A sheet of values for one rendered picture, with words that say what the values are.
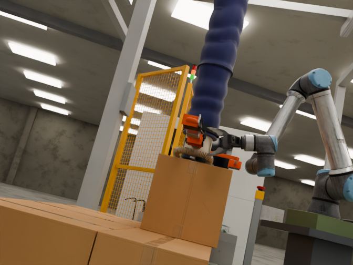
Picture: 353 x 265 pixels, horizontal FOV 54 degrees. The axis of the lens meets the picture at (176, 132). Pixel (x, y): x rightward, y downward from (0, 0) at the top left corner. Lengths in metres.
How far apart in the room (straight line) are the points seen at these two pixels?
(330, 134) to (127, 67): 2.20
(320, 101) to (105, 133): 2.08
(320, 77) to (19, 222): 1.61
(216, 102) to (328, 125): 0.64
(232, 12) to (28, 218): 1.72
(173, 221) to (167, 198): 0.12
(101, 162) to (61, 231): 2.08
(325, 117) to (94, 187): 2.16
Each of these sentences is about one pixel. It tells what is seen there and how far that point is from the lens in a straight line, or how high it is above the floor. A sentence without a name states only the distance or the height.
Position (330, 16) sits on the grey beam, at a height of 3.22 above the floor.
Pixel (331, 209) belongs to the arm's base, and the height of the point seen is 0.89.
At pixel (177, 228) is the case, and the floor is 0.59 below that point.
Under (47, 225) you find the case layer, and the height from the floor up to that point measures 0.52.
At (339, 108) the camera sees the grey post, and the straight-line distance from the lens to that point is 5.87.
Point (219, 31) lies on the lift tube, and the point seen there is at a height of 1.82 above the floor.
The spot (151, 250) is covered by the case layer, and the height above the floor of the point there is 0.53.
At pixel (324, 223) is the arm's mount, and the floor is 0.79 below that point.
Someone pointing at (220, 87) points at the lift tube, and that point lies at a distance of 2.20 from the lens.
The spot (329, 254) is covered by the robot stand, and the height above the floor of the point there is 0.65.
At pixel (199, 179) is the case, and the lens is 1.83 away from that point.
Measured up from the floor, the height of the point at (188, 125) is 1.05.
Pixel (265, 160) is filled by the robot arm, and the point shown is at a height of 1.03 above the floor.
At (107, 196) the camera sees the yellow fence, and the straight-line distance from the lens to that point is 3.89.
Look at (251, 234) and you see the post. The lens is 3.05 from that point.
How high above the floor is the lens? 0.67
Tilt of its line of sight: 12 degrees up
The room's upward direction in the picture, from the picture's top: 14 degrees clockwise
